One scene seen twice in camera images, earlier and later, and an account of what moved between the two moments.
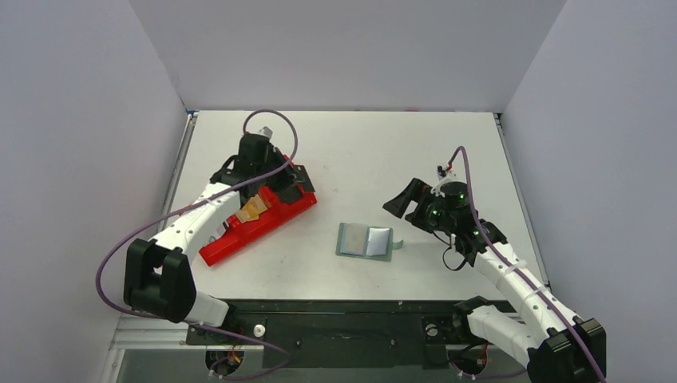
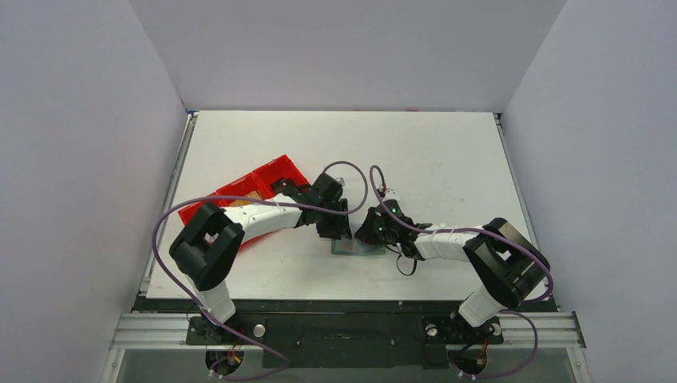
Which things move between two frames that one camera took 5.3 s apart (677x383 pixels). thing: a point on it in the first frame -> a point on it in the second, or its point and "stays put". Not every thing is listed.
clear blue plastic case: x=366 y=242 stays put
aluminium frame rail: x=143 y=333 stays put
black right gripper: x=417 y=199 -> x=371 y=230
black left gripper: x=290 y=179 -> x=339 y=229
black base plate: x=338 y=335 stays put
